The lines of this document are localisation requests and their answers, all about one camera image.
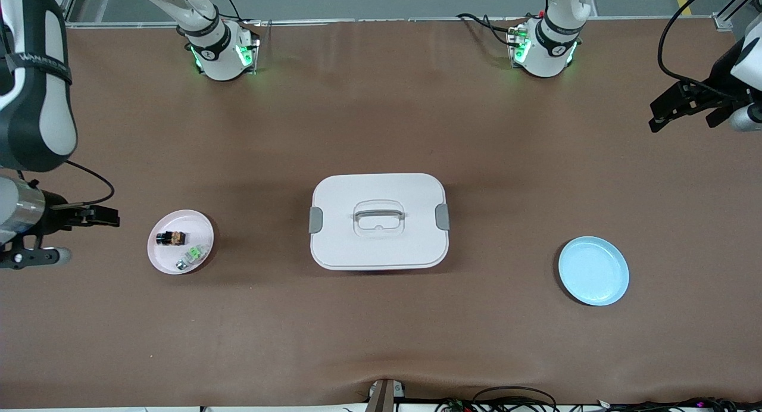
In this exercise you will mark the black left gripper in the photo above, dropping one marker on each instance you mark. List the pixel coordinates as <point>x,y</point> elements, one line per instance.
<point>718,78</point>

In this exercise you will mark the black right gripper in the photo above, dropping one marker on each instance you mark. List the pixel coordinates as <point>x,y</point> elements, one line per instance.
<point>55,217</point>

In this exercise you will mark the orange black switch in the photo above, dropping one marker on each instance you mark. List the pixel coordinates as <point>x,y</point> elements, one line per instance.
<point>171,238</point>

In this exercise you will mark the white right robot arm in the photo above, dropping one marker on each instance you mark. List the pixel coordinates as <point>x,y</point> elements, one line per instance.
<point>36,102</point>

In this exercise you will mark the pink round plate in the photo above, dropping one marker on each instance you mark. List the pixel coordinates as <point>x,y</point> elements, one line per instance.
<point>164,257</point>

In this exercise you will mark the blue round plate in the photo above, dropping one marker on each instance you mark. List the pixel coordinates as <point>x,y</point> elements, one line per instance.
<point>595,272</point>

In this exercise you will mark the grey box latch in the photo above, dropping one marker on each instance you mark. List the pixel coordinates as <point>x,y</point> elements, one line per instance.
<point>442,217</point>
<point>315,220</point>

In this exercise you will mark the brown table mat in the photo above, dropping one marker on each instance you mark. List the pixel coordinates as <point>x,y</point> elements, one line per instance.
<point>536,340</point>

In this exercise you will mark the white lidded storage box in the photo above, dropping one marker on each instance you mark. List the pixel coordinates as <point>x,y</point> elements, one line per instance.
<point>381,248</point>

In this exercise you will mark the green clear switch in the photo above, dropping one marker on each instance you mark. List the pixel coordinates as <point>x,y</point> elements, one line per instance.
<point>191,256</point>

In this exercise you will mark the aluminium frame post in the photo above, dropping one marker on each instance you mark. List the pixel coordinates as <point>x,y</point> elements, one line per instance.
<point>72,1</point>
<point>729,13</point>

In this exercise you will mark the brown camera mount post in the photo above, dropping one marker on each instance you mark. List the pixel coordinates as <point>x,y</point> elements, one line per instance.
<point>382,397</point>

